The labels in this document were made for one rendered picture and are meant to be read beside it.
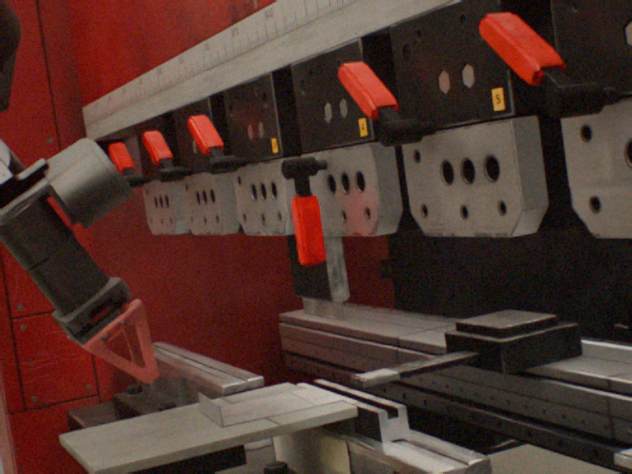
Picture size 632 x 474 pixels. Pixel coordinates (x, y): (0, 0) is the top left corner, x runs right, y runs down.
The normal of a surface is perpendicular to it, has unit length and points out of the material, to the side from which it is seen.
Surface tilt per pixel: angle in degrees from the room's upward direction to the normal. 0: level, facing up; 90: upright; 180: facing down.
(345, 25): 90
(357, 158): 90
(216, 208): 90
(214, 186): 90
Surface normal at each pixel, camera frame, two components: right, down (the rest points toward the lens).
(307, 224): 0.40, 0.02
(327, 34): -0.91, 0.15
